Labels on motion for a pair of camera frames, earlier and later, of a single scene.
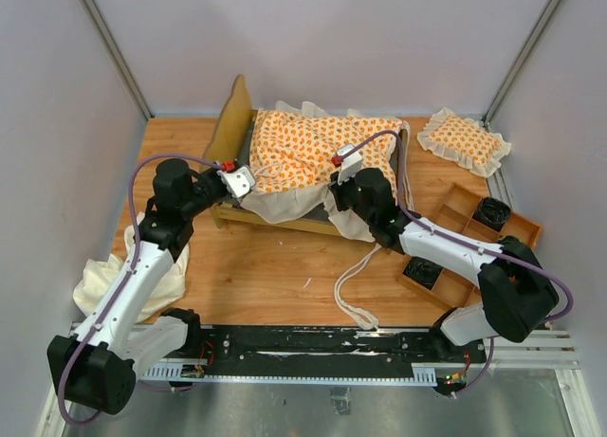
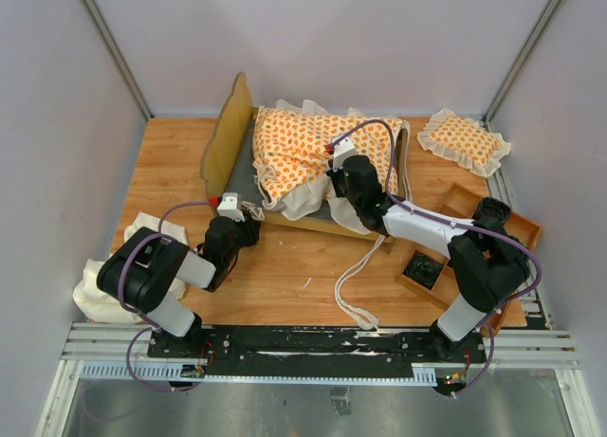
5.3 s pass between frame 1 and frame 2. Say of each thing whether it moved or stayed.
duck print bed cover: moved
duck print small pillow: stayed
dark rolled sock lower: stayed
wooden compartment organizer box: stayed
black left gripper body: moved
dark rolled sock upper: stayed
